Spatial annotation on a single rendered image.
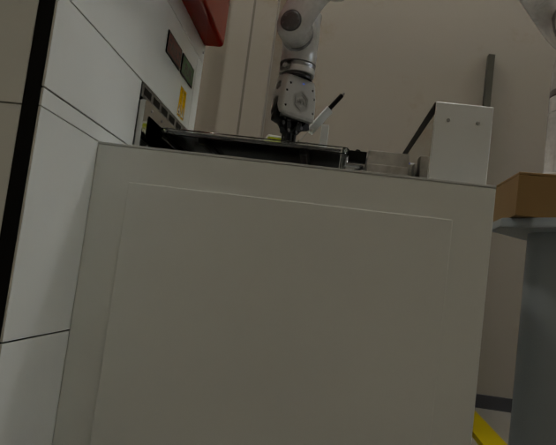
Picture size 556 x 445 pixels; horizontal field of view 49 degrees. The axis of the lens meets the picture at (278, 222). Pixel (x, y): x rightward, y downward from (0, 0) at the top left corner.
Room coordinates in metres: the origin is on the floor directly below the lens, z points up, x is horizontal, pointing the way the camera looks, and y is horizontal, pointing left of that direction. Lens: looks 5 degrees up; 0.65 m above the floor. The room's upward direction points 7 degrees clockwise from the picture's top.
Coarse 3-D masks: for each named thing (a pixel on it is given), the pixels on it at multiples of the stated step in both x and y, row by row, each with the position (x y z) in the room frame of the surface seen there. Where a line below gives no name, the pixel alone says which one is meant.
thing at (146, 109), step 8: (144, 104) 1.12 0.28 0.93; (144, 112) 1.12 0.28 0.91; (152, 112) 1.16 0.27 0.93; (136, 120) 1.12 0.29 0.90; (144, 120) 1.13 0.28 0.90; (152, 120) 1.19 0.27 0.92; (160, 120) 1.23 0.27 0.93; (136, 128) 1.12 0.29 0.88; (144, 128) 1.13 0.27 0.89; (160, 128) 1.25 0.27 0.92; (136, 136) 1.12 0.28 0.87; (144, 136) 1.14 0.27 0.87; (136, 144) 1.12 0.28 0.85; (144, 144) 1.15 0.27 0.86; (152, 144) 1.20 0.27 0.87; (176, 144) 1.40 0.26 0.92
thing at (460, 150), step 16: (448, 112) 0.97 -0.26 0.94; (464, 112) 0.97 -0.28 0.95; (480, 112) 0.97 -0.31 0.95; (448, 128) 0.97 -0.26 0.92; (464, 128) 0.97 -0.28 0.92; (480, 128) 0.97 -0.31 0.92; (432, 144) 0.97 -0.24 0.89; (448, 144) 0.97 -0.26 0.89; (464, 144) 0.97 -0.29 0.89; (480, 144) 0.97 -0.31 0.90; (432, 160) 0.97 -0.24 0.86; (448, 160) 0.97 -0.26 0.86; (464, 160) 0.97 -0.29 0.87; (480, 160) 0.97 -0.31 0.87; (432, 176) 0.97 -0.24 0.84; (448, 176) 0.97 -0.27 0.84; (464, 176) 0.97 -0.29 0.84; (480, 176) 0.97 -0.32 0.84
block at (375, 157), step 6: (372, 150) 1.16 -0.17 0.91; (372, 156) 1.16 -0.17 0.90; (378, 156) 1.16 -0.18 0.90; (384, 156) 1.16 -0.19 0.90; (390, 156) 1.16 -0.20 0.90; (396, 156) 1.16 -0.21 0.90; (402, 156) 1.16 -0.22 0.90; (408, 156) 1.16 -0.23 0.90; (366, 162) 1.17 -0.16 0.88; (372, 162) 1.16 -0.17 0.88; (378, 162) 1.16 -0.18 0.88; (384, 162) 1.16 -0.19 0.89; (390, 162) 1.16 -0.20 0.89; (396, 162) 1.16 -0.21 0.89; (402, 162) 1.16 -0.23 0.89; (408, 162) 1.16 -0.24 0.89
